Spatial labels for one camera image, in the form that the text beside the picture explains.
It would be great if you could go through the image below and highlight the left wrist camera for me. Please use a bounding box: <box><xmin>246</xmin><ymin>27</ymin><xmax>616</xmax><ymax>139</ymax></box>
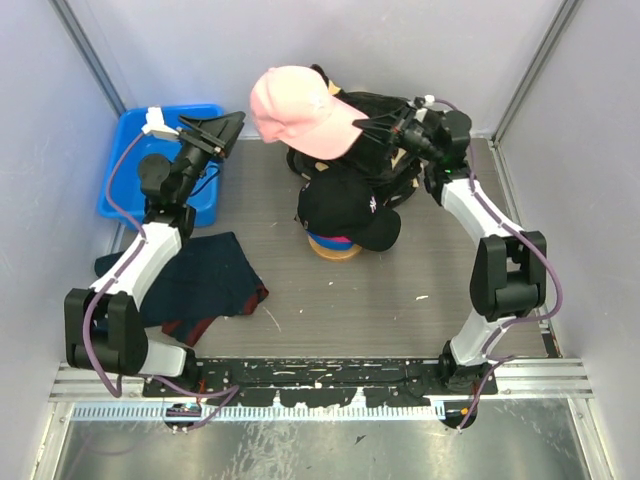
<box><xmin>141</xmin><ymin>106</ymin><xmax>179</xmax><ymax>142</ymax></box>

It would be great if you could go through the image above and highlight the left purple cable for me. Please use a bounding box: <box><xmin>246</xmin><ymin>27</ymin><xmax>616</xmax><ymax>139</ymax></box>
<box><xmin>82</xmin><ymin>130</ymin><xmax>240</xmax><ymax>434</ymax></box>

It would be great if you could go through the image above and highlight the aluminium frame post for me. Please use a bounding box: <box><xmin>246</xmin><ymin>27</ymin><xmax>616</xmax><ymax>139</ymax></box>
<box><xmin>491</xmin><ymin>0</ymin><xmax>583</xmax><ymax>144</ymax></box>
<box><xmin>49</xmin><ymin>0</ymin><xmax>126</xmax><ymax>116</ymax></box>

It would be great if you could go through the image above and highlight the blue plastic bin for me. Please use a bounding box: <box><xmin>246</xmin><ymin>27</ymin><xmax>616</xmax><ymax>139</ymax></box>
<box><xmin>97</xmin><ymin>107</ymin><xmax>222</xmax><ymax>231</ymax></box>

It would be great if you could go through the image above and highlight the blue cap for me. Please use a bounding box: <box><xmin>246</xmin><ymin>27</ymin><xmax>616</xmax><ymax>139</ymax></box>
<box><xmin>308</xmin><ymin>232</ymin><xmax>354</xmax><ymax>251</ymax></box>

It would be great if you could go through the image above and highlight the left aluminium frame post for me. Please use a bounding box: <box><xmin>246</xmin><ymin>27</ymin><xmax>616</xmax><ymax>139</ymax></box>
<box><xmin>49</xmin><ymin>0</ymin><xmax>126</xmax><ymax>116</ymax></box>

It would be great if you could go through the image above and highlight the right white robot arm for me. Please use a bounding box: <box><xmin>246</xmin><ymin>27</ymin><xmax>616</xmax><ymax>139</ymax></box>
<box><xmin>353</xmin><ymin>105</ymin><xmax>546</xmax><ymax>394</ymax></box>

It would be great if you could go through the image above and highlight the slotted cable duct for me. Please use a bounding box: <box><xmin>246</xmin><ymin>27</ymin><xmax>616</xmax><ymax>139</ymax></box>
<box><xmin>70</xmin><ymin>401</ymin><xmax>446</xmax><ymax>422</ymax></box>

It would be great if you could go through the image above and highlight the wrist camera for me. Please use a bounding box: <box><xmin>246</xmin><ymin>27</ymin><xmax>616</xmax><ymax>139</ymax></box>
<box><xmin>141</xmin><ymin>106</ymin><xmax>179</xmax><ymax>142</ymax></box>
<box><xmin>408</xmin><ymin>95</ymin><xmax>435</xmax><ymax>122</ymax></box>

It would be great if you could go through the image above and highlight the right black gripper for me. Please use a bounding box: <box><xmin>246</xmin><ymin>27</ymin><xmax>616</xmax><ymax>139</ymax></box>
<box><xmin>350</xmin><ymin>105</ymin><xmax>441</xmax><ymax>164</ymax></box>

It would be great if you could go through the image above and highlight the wooden hat stand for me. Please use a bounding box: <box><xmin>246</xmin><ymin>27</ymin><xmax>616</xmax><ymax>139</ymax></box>
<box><xmin>308</xmin><ymin>236</ymin><xmax>362</xmax><ymax>262</ymax></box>

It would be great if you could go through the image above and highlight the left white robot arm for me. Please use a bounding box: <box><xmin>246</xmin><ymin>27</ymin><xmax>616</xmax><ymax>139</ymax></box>
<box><xmin>64</xmin><ymin>106</ymin><xmax>245</xmax><ymax>396</ymax></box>

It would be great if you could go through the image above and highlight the pink cap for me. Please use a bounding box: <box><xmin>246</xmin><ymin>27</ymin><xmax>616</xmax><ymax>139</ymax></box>
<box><xmin>249</xmin><ymin>66</ymin><xmax>367</xmax><ymax>160</ymax></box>

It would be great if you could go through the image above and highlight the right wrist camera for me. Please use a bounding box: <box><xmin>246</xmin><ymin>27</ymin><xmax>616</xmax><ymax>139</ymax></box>
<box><xmin>408</xmin><ymin>95</ymin><xmax>435</xmax><ymax>122</ymax></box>

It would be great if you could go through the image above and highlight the magenta cap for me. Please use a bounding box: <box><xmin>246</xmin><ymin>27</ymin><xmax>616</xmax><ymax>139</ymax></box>
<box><xmin>316</xmin><ymin>236</ymin><xmax>353</xmax><ymax>250</ymax></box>

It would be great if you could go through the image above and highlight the black cap white logo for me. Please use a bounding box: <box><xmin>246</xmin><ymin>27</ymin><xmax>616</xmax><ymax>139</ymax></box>
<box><xmin>296</xmin><ymin>169</ymin><xmax>402</xmax><ymax>252</ymax></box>

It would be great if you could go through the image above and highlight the navy blue cloth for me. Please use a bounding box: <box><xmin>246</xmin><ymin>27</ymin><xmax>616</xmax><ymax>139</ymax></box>
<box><xmin>113</xmin><ymin>232</ymin><xmax>269</xmax><ymax>347</ymax></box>

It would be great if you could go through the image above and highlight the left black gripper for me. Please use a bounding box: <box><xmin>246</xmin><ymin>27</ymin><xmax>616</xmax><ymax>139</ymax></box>
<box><xmin>174</xmin><ymin>110</ymin><xmax>245</xmax><ymax>204</ymax></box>

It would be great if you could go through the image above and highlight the right aluminium frame post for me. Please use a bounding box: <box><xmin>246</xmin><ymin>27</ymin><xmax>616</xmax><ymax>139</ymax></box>
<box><xmin>491</xmin><ymin>0</ymin><xmax>583</xmax><ymax>144</ymax></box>

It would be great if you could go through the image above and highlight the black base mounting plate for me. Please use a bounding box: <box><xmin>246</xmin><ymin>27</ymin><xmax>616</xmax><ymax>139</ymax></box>
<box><xmin>172</xmin><ymin>357</ymin><xmax>489</xmax><ymax>408</ymax></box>

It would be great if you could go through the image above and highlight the black patterned plush blanket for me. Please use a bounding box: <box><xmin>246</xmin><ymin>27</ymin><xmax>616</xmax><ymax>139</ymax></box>
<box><xmin>286</xmin><ymin>64</ymin><xmax>421</xmax><ymax>208</ymax></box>

